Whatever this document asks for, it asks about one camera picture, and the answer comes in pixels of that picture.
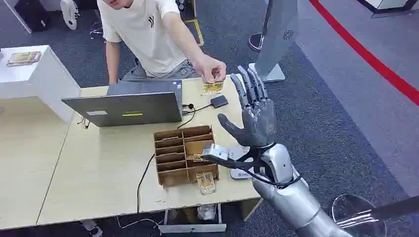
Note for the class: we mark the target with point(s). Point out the person's left hand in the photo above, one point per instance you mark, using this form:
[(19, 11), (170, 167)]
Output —
[(212, 68)]

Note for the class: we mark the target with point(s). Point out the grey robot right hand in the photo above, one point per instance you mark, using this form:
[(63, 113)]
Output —
[(258, 124)]

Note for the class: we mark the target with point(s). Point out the yellow printed card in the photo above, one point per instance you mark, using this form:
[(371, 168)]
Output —
[(197, 158), (212, 88), (206, 183)]

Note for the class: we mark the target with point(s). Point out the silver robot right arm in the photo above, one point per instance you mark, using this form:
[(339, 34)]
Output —
[(294, 199)]

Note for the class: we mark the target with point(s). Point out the dark external drive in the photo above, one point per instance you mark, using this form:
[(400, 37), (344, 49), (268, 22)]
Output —
[(219, 101)]

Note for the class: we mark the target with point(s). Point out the white card reader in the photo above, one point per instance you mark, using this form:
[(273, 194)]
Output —
[(237, 153)]

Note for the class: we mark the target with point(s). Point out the dark round stanchion base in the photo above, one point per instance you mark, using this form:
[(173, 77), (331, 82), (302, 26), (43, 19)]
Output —
[(255, 42)]

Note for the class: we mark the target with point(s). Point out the person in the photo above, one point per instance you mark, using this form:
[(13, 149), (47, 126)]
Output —
[(147, 39)]

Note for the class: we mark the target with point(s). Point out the grey kiosk stand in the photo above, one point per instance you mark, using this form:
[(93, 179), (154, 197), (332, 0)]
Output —
[(278, 32)]

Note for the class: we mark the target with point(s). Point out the wooden card box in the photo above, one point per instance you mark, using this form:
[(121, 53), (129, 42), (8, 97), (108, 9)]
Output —
[(173, 157)]

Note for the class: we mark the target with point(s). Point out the grey laptop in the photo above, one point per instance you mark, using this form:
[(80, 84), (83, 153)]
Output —
[(131, 109)]

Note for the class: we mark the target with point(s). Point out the white crumpled bag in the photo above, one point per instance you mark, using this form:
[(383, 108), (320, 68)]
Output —
[(206, 212)]

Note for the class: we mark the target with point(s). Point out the grey under-desk tray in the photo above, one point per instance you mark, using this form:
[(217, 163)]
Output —
[(193, 227)]

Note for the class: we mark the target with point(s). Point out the chair base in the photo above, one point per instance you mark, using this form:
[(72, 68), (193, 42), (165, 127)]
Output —
[(96, 30)]

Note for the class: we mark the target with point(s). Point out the chrome round stanchion base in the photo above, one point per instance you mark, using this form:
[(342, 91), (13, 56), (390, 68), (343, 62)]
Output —
[(356, 222)]

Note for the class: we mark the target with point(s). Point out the white shoe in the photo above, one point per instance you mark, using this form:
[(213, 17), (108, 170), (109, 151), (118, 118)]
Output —
[(69, 13)]

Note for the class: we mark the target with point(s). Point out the black stanchion pole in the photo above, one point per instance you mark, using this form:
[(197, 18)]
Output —
[(396, 207)]

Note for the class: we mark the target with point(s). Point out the white cabinet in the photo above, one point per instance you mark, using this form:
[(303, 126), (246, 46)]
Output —
[(42, 78)]

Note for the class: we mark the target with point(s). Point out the dark platform base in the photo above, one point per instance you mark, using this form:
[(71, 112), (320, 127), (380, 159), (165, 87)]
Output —
[(386, 8)]

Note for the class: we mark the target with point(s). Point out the black box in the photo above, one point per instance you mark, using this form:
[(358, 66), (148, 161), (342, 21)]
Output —
[(32, 14)]

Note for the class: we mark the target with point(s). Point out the stack of yellow cards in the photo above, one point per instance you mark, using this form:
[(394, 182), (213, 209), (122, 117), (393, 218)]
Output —
[(24, 58)]

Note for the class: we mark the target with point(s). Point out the white power adapter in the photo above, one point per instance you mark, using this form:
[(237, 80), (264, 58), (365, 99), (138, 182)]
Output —
[(91, 227)]

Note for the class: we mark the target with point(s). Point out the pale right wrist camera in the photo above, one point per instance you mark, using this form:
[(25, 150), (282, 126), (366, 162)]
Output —
[(216, 152)]

